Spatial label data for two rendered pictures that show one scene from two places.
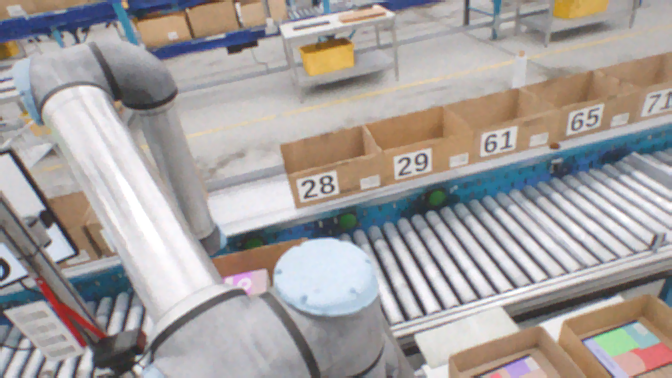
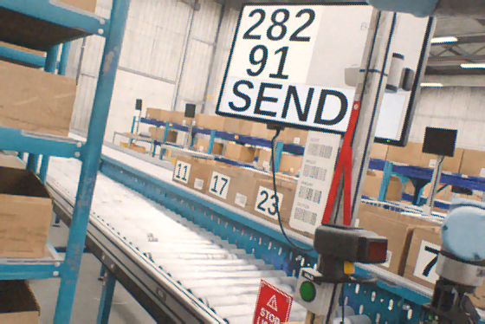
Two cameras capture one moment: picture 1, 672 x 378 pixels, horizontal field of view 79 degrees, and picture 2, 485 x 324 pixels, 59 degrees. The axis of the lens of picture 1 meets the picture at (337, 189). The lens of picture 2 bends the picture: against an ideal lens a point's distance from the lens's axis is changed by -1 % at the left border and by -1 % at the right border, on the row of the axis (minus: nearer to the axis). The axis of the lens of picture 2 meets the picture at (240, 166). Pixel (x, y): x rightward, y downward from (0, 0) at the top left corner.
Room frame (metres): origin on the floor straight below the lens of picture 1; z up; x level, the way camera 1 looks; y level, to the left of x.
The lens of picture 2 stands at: (0.14, 0.06, 1.19)
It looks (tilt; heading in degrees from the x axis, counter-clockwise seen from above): 3 degrees down; 61
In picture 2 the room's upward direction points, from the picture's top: 12 degrees clockwise
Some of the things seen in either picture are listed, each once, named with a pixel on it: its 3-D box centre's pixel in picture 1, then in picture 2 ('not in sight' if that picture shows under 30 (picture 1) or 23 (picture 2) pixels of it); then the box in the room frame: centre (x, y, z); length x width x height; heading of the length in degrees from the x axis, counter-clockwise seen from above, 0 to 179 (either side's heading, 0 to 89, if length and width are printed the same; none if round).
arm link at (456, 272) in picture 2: not in sight; (461, 271); (0.99, 0.59, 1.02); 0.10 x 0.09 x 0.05; 97
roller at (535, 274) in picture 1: (503, 238); not in sight; (1.15, -0.60, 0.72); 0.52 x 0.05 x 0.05; 7
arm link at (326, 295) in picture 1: (327, 305); not in sight; (0.43, 0.05, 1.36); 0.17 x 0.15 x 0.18; 122
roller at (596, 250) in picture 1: (563, 221); not in sight; (1.18, -0.86, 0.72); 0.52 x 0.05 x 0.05; 7
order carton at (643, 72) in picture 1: (649, 86); not in sight; (1.73, -1.54, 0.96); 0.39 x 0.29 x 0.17; 97
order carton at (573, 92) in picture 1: (574, 105); not in sight; (1.68, -1.15, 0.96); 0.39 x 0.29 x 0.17; 97
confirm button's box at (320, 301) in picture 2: (113, 376); (313, 290); (0.68, 0.66, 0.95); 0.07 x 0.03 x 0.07; 97
